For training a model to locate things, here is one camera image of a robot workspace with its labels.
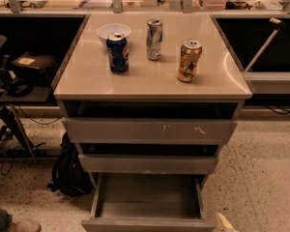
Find white bowl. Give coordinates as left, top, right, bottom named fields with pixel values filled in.
left=97, top=23, right=131, bottom=45

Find gold dented can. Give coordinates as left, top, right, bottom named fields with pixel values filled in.
left=178, top=39, right=202, bottom=82

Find grey drawer cabinet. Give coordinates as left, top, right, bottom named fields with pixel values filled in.
left=51, top=13, right=256, bottom=191

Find white leaning rod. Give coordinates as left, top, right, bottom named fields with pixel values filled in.
left=245, top=17, right=285, bottom=73

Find grey top drawer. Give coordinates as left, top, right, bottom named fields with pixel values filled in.
left=61, top=101, right=239, bottom=146

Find black backpack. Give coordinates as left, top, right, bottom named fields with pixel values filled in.
left=47, top=133, right=93, bottom=197

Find grey drawer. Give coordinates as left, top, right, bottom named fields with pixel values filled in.
left=61, top=101, right=239, bottom=146
left=81, top=173, right=215, bottom=232
left=76, top=143, right=220, bottom=175

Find silver crushed can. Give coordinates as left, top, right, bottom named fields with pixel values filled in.
left=146, top=18, right=162, bottom=61

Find grey middle drawer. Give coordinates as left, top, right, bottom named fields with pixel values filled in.
left=76, top=143, right=220, bottom=175

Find black desk stand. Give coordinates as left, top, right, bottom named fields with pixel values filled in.
left=0, top=104, right=60, bottom=164

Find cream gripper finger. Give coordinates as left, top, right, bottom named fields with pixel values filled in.
left=213, top=213, right=239, bottom=232

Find black box with label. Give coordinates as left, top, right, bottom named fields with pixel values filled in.
left=12, top=53, right=61, bottom=84

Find grey bottom drawer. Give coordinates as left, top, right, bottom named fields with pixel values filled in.
left=81, top=173, right=215, bottom=232

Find tan shoe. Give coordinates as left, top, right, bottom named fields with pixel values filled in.
left=10, top=219, right=41, bottom=232

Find blue Pepsi can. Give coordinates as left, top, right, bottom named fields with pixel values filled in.
left=106, top=32, right=129, bottom=73

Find black headphones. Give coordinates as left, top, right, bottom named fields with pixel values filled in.
left=0, top=55, right=33, bottom=97

